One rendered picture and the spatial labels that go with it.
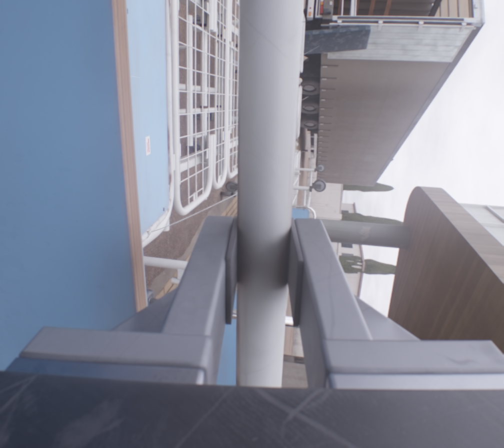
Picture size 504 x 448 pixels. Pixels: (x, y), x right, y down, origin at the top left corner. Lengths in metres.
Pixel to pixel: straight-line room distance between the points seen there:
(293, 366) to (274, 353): 8.22
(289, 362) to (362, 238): 3.58
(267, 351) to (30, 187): 0.12
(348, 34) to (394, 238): 5.01
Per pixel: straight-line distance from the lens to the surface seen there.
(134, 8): 0.79
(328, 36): 8.15
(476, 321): 6.15
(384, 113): 12.00
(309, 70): 10.26
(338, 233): 9.67
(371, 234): 9.75
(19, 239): 0.19
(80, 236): 0.17
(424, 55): 9.27
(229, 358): 1.68
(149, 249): 2.21
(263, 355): 0.17
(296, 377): 8.17
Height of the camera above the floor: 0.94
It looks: 10 degrees down
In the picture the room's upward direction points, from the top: 94 degrees clockwise
